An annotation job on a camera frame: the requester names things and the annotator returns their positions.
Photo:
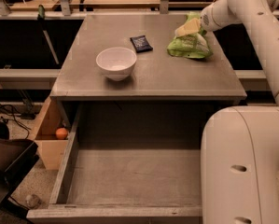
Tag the small grey ball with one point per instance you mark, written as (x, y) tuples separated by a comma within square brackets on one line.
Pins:
[(32, 201)]

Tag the green rice chip bag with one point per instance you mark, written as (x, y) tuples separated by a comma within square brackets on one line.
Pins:
[(194, 46)]

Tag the orange ball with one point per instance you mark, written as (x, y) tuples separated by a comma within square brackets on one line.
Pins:
[(61, 133)]

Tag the wooden box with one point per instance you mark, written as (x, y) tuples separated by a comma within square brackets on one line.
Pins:
[(50, 148)]

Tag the open grey top drawer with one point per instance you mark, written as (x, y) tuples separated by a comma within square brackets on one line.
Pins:
[(130, 163)]

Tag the dark blue snack packet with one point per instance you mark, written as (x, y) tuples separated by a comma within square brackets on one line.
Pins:
[(141, 44)]

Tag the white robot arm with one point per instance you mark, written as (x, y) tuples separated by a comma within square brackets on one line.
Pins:
[(240, 144)]

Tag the black bin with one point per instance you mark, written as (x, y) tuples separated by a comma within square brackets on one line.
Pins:
[(17, 158)]

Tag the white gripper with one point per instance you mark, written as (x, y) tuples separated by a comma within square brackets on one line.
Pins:
[(208, 19)]

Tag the white ceramic bowl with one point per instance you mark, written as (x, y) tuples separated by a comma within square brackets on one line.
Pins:
[(116, 63)]

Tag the grey cabinet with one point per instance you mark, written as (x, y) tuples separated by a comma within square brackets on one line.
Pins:
[(156, 74)]

